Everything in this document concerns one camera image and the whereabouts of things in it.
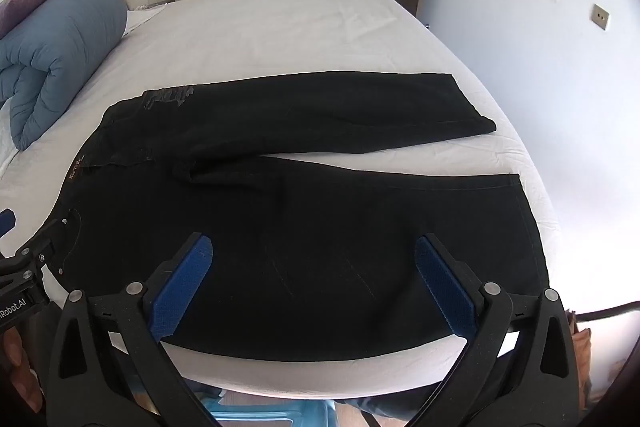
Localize blue plastic stool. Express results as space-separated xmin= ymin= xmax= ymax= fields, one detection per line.
xmin=197 ymin=387 xmax=346 ymax=427

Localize bed with white sheet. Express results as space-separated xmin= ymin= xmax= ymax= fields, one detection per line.
xmin=0 ymin=0 xmax=566 ymax=395

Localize black cable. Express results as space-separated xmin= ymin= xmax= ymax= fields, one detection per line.
xmin=575 ymin=301 xmax=640 ymax=322

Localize person's left hand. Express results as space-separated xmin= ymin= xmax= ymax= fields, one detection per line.
xmin=0 ymin=324 xmax=44 ymax=414

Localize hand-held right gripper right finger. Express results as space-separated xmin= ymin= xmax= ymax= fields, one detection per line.
xmin=407 ymin=233 xmax=596 ymax=427

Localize white pillow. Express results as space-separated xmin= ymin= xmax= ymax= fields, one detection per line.
xmin=124 ymin=3 xmax=168 ymax=34

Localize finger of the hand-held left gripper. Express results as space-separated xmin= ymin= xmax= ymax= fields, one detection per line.
xmin=0 ymin=208 xmax=19 ymax=239
xmin=15 ymin=218 xmax=71 ymax=281

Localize orange cloth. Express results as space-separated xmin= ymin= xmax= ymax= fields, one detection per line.
xmin=570 ymin=314 xmax=594 ymax=403

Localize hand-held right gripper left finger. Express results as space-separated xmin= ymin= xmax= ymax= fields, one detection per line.
xmin=47 ymin=232 xmax=221 ymax=427

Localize blue rolled duvet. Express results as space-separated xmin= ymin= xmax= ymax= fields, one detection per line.
xmin=0 ymin=0 xmax=130 ymax=152

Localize black pants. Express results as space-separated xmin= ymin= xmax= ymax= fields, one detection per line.
xmin=42 ymin=71 xmax=551 ymax=365

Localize white quilted cloth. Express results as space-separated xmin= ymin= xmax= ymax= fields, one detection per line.
xmin=0 ymin=99 xmax=23 ymax=178

